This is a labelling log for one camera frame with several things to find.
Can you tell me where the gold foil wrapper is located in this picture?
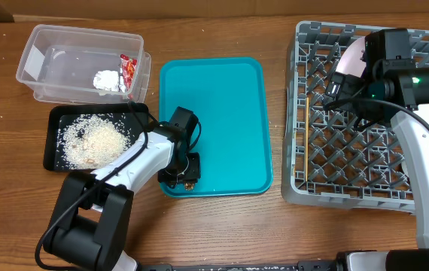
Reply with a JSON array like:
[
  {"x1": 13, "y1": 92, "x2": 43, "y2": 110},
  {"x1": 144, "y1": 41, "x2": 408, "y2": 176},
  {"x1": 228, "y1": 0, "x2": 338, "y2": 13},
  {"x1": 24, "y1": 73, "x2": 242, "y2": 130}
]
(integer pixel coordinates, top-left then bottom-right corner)
[{"x1": 184, "y1": 183, "x2": 195, "y2": 190}]

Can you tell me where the large white plate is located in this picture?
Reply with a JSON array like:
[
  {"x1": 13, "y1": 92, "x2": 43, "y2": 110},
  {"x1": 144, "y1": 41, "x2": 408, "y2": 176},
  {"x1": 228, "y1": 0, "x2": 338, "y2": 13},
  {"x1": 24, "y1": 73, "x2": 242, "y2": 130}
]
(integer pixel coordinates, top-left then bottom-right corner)
[{"x1": 336, "y1": 37, "x2": 366, "y2": 78}]

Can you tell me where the white napkin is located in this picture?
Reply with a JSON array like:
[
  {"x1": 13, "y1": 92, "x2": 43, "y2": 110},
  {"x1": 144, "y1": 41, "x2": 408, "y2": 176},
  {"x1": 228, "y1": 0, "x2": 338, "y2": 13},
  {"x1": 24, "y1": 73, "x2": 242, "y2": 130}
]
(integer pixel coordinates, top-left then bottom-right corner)
[{"x1": 93, "y1": 70, "x2": 120, "y2": 92}]

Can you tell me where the red snack wrapper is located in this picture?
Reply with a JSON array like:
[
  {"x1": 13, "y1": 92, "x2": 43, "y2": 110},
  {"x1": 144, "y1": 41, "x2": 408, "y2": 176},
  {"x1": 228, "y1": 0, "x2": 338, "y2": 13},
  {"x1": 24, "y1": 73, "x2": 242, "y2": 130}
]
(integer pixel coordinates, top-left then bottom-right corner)
[{"x1": 119, "y1": 54, "x2": 137, "y2": 93}]

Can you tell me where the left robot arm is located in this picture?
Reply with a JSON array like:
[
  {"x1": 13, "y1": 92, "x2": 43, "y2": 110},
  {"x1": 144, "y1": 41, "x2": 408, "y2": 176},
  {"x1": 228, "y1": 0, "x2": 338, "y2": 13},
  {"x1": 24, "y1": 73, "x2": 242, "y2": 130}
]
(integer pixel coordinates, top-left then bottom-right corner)
[{"x1": 35, "y1": 107, "x2": 202, "y2": 271}]

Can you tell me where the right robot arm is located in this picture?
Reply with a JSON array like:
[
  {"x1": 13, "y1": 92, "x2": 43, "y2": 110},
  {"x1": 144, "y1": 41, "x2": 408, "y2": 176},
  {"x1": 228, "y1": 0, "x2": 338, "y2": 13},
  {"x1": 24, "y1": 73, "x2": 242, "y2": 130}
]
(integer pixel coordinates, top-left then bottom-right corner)
[{"x1": 324, "y1": 29, "x2": 429, "y2": 270}]

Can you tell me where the grey dishwasher rack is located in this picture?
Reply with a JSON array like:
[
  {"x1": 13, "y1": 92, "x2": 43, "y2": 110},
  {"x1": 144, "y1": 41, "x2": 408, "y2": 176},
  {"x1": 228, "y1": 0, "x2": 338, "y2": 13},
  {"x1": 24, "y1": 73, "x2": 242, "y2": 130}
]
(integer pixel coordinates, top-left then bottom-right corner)
[{"x1": 281, "y1": 21, "x2": 415, "y2": 212}]

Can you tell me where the teal serving tray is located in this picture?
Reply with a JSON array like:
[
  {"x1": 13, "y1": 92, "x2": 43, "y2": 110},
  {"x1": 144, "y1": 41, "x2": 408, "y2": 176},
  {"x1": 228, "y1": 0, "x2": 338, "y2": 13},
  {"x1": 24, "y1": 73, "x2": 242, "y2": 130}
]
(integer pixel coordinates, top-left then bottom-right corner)
[{"x1": 159, "y1": 56, "x2": 273, "y2": 198}]

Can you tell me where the spilled rice pile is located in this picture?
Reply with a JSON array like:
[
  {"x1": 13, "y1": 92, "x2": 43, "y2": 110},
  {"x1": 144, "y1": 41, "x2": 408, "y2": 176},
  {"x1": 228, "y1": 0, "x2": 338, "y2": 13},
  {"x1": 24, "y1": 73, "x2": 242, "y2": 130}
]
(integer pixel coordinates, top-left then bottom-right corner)
[{"x1": 53, "y1": 113, "x2": 142, "y2": 171}]

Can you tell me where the black plastic tray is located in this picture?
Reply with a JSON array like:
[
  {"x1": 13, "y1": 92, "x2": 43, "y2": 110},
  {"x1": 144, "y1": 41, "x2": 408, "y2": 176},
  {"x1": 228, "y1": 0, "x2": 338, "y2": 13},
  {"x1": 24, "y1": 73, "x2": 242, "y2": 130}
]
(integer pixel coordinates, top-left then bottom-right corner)
[{"x1": 43, "y1": 103, "x2": 148, "y2": 172}]

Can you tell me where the clear plastic bin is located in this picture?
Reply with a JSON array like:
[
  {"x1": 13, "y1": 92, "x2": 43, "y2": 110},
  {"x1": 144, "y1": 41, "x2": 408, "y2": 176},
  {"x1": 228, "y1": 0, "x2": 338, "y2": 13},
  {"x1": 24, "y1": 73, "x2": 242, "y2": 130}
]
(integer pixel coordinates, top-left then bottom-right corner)
[{"x1": 16, "y1": 25, "x2": 151, "y2": 104}]

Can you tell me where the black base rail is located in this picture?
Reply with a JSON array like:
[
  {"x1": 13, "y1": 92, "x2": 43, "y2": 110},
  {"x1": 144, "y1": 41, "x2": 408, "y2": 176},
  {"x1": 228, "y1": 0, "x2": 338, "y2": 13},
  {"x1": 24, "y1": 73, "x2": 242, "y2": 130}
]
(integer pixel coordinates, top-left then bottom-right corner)
[{"x1": 139, "y1": 260, "x2": 345, "y2": 271}]

